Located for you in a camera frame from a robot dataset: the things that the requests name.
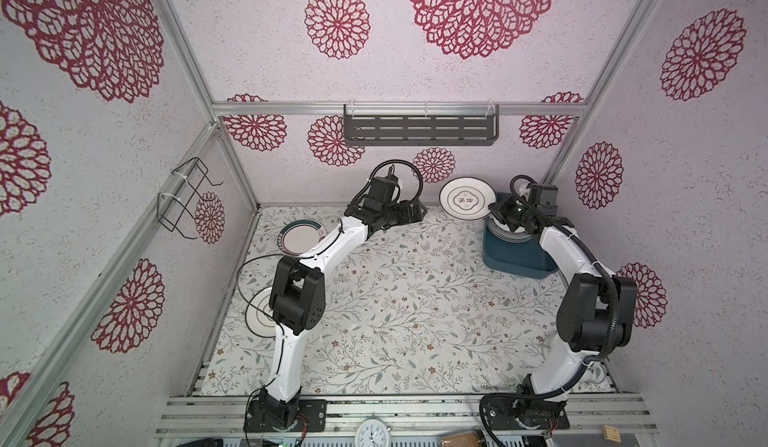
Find white round clock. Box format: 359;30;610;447
354;418;391;447

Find black wire wall rack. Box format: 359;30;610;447
155;157;226;245

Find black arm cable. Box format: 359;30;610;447
478;174;622;447
235;253;286;328

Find grey wall shelf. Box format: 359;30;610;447
342;104;500;147

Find white plate clover motif front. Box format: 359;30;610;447
245;287;276;339

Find white plate clover motif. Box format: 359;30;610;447
439;177;497;221
245;287;276;339

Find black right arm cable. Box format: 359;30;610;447
478;174;622;447

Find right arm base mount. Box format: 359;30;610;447
479;393;570;431

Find green red rim plate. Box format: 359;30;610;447
277;219;327;256

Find brown box front edge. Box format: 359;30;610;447
439;429;487;447

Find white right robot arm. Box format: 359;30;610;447
489;175;637;400

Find teal plastic bin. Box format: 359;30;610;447
482;220;558;280

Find white plate clover motif back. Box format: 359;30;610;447
439;177;497;221

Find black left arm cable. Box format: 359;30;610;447
235;253;286;328

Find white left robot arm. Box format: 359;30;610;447
260;171;427;404

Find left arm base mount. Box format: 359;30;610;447
243;388;328;434

